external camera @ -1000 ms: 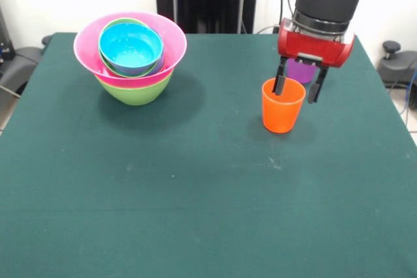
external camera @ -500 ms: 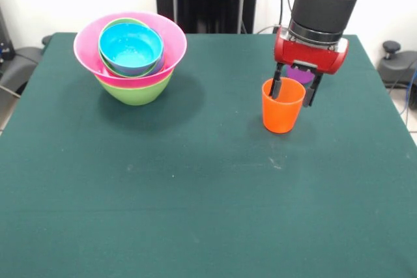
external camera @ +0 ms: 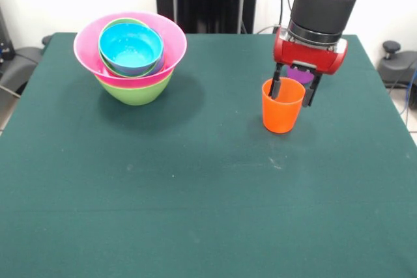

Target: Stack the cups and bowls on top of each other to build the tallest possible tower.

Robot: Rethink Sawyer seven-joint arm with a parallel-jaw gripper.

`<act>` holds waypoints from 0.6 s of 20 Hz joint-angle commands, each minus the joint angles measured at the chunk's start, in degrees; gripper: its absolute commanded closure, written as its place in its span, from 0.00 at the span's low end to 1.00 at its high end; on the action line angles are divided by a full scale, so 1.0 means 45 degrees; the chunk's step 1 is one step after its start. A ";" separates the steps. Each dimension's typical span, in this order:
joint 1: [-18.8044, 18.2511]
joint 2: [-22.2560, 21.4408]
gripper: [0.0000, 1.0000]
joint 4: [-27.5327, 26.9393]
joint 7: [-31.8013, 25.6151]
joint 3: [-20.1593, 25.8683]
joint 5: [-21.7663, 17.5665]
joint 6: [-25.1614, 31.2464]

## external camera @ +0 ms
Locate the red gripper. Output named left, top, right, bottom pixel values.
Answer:
left=268, top=26, right=348, bottom=108

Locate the orange cup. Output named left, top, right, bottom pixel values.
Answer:
left=261, top=77, right=306, bottom=134

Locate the large pink bowl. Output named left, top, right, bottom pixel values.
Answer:
left=73, top=12, right=188, bottom=89

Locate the dark blue bowl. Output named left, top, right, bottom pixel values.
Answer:
left=112, top=29, right=165, bottom=76

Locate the small light blue footed bowl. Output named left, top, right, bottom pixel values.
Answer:
left=98, top=23, right=164, bottom=71

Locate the small green bowl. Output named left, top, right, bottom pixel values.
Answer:
left=98, top=18, right=162, bottom=79

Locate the purple cup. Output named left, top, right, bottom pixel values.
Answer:
left=286, top=65, right=316, bottom=85

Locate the dark green tablecloth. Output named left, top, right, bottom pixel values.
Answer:
left=0, top=32, right=417, bottom=278

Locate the black equipment with knob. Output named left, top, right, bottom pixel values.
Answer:
left=377, top=40, right=417, bottom=111

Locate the large green bowl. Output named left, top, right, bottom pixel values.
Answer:
left=94, top=71, right=174, bottom=107

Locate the black and grey equipment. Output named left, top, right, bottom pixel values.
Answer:
left=0, top=4, right=45, bottom=96

